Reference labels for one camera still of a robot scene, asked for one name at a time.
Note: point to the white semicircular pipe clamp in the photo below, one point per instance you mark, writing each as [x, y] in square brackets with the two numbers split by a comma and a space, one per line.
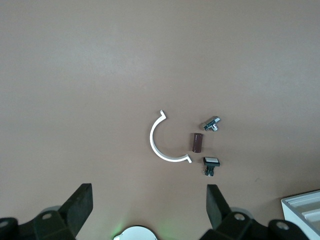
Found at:
[172, 159]

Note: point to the brown cylinder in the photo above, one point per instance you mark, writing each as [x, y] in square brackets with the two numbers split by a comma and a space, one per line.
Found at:
[197, 143]

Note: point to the chrome valve fitting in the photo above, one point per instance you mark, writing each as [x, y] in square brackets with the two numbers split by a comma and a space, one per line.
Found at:
[210, 123]

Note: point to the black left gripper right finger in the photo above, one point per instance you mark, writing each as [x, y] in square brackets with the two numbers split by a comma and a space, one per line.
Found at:
[220, 212]

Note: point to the white drawer cabinet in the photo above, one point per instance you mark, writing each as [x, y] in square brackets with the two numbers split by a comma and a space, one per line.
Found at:
[287, 210]

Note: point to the white plastic drawer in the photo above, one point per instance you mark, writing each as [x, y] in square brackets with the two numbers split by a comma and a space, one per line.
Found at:
[307, 203]
[313, 216]

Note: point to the brown table cover sheet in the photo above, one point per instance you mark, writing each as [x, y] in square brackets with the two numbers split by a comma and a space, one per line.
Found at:
[100, 75]

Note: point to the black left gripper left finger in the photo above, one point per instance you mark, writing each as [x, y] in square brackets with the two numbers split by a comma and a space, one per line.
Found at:
[72, 212]

